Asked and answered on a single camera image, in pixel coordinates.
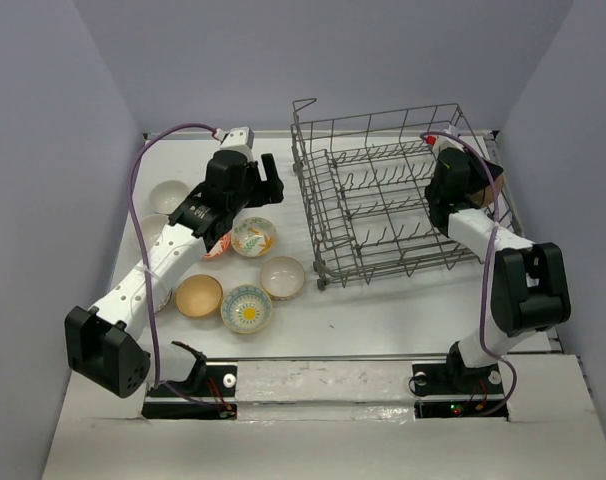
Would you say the brown glazed bowl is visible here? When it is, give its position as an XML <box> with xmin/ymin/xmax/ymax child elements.
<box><xmin>470</xmin><ymin>174</ymin><xmax>504</xmax><ymax>208</ymax></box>

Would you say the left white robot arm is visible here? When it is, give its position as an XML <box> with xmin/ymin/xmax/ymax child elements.
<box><xmin>64</xmin><ymin>149</ymin><xmax>284</xmax><ymax>398</ymax></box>

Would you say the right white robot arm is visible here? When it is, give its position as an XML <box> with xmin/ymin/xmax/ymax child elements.
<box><xmin>425</xmin><ymin>146</ymin><xmax>571</xmax><ymax>392</ymax></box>

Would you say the small patterned bowl under arm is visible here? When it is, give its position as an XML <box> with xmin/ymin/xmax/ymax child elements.
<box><xmin>153</xmin><ymin>289</ymin><xmax>173</xmax><ymax>314</ymax></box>

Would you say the leaf and flower pattern bowl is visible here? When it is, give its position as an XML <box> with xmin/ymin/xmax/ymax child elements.
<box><xmin>231</xmin><ymin>217</ymin><xmax>277</xmax><ymax>258</ymax></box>

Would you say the orange coral pattern bowl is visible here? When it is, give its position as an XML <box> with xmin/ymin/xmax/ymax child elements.
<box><xmin>203</xmin><ymin>232</ymin><xmax>231</xmax><ymax>260</ymax></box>

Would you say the plain white bowl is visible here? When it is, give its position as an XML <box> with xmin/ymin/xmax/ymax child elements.
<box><xmin>148</xmin><ymin>180</ymin><xmax>190</xmax><ymax>215</ymax></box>

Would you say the white bowl with patterned outside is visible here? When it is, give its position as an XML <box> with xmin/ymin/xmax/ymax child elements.
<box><xmin>259</xmin><ymin>256</ymin><xmax>305</xmax><ymax>300</ymax></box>

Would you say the tan orange bowl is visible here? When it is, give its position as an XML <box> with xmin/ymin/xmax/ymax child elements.
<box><xmin>175</xmin><ymin>274</ymin><xmax>223</xmax><ymax>318</ymax></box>

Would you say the teal bowl with yellow centre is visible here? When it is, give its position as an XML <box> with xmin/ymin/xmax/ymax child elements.
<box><xmin>220</xmin><ymin>284</ymin><xmax>273</xmax><ymax>334</ymax></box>

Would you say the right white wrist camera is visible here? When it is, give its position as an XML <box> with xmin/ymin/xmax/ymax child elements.
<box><xmin>424</xmin><ymin>132</ymin><xmax>460</xmax><ymax>155</ymax></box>

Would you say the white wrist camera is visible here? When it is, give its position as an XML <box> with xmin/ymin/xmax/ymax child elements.
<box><xmin>424</xmin><ymin>132</ymin><xmax>460</xmax><ymax>155</ymax></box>
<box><xmin>219</xmin><ymin>127</ymin><xmax>254</xmax><ymax>161</ymax></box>

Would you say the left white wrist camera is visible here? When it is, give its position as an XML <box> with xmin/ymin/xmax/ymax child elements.
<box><xmin>219</xmin><ymin>127</ymin><xmax>254</xmax><ymax>161</ymax></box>

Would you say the grey wire dish rack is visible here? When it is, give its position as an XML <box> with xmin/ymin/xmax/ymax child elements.
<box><xmin>291</xmin><ymin>98</ymin><xmax>499</xmax><ymax>290</ymax></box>

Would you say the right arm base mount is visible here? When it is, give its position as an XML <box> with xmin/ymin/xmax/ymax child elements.
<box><xmin>408</xmin><ymin>362</ymin><xmax>509</xmax><ymax>419</ymax></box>

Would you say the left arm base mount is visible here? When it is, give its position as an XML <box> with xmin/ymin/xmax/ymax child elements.
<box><xmin>141</xmin><ymin>341</ymin><xmax>238</xmax><ymax>420</ymax></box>

